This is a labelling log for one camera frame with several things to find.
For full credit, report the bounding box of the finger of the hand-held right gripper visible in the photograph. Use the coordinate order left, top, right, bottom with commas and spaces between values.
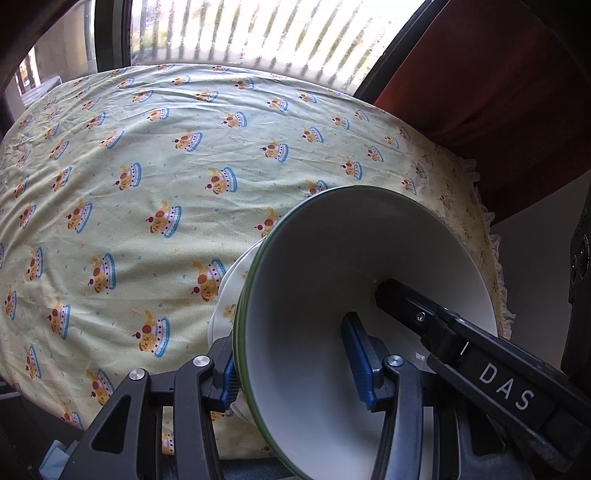
376, 277, 465, 361

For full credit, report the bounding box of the red curtain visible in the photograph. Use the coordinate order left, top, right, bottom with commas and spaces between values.
374, 0, 591, 222

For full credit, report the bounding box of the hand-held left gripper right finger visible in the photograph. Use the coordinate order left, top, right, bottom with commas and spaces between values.
342, 312, 462, 480

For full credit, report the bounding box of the floral ceramic bowl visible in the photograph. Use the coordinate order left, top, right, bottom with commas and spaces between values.
235, 187, 444, 467
232, 194, 416, 453
239, 185, 499, 480

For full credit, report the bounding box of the yellow printed tablecloth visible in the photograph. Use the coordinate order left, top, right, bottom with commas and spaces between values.
0, 62, 518, 457

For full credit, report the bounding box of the light blue object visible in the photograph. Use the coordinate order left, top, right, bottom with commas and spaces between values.
39, 438, 81, 480

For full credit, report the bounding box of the dark window frame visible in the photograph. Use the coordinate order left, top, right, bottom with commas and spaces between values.
0, 0, 444, 112

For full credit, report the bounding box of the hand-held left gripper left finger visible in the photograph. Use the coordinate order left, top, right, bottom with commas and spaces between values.
76, 337, 241, 480

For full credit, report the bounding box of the balcony railing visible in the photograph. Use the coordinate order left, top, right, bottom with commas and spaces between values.
131, 0, 407, 93

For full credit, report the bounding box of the scalloped floral plate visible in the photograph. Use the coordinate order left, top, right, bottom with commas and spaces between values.
207, 244, 264, 430

